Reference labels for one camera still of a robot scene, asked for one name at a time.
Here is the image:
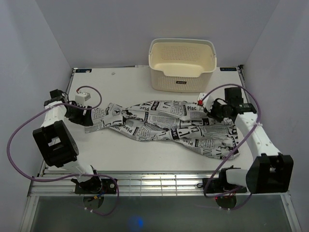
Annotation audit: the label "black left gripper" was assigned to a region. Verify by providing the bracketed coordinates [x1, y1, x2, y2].
[64, 101, 93, 126]

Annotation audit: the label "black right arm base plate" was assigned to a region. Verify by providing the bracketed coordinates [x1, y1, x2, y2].
[206, 178, 247, 193]

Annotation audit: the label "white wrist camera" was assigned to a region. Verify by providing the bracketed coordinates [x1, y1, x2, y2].
[197, 93, 214, 113]
[75, 92, 91, 108]

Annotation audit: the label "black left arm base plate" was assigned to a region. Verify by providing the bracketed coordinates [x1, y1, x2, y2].
[74, 178, 117, 195]

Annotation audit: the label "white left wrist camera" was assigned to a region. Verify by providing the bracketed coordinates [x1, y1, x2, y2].
[75, 92, 91, 108]

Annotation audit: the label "cream perforated plastic basket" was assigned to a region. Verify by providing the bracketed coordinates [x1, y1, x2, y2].
[148, 38, 217, 93]

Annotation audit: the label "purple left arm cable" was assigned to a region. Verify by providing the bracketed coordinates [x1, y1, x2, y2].
[6, 86, 120, 216]

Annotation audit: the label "blue label sticker left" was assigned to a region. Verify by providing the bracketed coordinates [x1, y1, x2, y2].
[75, 69, 92, 73]

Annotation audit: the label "blue label sticker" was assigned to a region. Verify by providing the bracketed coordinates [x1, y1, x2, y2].
[220, 67, 237, 72]
[75, 69, 92, 73]

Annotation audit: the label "blue label sticker right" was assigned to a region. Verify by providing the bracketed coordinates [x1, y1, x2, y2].
[220, 67, 237, 72]

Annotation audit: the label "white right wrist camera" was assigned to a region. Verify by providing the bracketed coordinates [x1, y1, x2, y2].
[197, 93, 214, 113]

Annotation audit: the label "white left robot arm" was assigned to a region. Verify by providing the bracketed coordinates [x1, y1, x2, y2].
[32, 89, 102, 193]

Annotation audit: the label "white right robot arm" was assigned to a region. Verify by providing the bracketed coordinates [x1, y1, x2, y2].
[198, 84, 294, 194]

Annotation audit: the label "newspaper print trousers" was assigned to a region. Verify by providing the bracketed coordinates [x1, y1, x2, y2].
[84, 100, 239, 160]

